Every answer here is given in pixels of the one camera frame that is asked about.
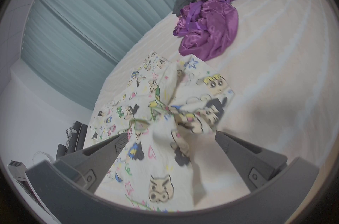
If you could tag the white printed pyjama garment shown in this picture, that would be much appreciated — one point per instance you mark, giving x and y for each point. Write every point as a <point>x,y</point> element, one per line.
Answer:
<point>164,164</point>

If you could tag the black furniture piece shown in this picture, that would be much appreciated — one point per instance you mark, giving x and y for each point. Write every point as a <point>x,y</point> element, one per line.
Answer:
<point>76,138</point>

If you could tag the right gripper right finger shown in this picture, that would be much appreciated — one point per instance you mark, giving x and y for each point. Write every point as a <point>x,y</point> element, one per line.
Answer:
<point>243,162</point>

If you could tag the blue-green curtain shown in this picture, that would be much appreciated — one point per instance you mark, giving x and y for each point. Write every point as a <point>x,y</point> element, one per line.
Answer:
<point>92,19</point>

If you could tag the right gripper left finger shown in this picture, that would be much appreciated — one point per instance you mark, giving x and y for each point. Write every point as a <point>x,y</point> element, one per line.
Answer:
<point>106,154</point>

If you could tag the purple satin garment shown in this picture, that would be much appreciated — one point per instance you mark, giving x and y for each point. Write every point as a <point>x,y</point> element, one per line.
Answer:
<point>211,32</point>

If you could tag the bed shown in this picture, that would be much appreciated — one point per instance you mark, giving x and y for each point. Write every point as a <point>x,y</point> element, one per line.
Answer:
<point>278,58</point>

